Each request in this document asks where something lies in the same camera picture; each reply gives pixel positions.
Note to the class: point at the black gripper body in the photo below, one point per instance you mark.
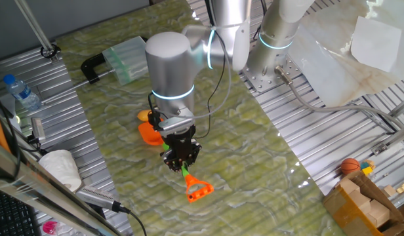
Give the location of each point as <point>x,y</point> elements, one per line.
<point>179,141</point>

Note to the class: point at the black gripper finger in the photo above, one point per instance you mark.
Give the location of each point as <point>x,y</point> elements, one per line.
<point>192,156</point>
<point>170,161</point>

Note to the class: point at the orange green toy shovel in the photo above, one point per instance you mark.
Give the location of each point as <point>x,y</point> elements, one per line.
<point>149,134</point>

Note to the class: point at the yellow toy mango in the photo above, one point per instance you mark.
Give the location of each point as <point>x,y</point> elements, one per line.
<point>143,115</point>

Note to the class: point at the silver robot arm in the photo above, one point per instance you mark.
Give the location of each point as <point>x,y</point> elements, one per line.
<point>170,72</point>

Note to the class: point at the pink plastic object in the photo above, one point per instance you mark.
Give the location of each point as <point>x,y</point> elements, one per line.
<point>49,227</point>

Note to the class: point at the green marble pattern mat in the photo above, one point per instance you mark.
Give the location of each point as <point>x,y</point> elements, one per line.
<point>139,196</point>

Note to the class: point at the translucent plastic box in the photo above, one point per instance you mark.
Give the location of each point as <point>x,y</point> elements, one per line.
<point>126,62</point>

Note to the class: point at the black C-clamp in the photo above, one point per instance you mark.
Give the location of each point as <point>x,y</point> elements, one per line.
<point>88,67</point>

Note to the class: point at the white marble pattern sheet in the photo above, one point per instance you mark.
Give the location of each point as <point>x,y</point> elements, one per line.
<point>320,72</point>

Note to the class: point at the small toy basketball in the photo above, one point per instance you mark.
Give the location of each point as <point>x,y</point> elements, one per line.
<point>350,166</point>

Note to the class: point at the light wooden block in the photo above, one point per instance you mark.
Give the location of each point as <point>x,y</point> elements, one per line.
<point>359,200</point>
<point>379,213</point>
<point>348,187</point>
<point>371,163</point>

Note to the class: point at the clear water bottle blue cap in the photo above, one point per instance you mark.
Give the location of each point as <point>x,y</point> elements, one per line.
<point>23,95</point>

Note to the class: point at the brown cardboard box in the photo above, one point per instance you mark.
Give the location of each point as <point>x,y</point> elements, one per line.
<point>349,216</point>

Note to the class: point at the black keyboard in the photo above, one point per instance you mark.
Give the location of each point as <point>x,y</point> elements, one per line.
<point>10,216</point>

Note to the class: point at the blue toy block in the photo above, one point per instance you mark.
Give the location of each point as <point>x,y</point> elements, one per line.
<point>364,164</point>

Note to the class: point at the yellow toy block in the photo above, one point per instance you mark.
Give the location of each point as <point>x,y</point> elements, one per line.
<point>367,170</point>

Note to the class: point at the metal stand pole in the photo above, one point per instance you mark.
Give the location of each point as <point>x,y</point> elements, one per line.
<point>34,29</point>

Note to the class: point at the white paper sheet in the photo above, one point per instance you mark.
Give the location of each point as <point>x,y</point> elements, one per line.
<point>375,44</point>

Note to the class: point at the silver grilled camera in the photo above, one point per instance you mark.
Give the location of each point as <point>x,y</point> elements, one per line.
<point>95,196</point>

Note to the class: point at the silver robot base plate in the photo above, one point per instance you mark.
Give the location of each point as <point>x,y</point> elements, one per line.
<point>264,82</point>

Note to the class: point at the aluminium frame bar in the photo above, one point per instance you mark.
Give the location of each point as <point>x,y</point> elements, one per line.
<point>41,193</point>

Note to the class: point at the small silver camera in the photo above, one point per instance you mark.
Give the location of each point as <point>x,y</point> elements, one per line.
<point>37,128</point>

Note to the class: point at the aluminium bar with bracket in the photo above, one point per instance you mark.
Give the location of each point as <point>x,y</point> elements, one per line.
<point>395,137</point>

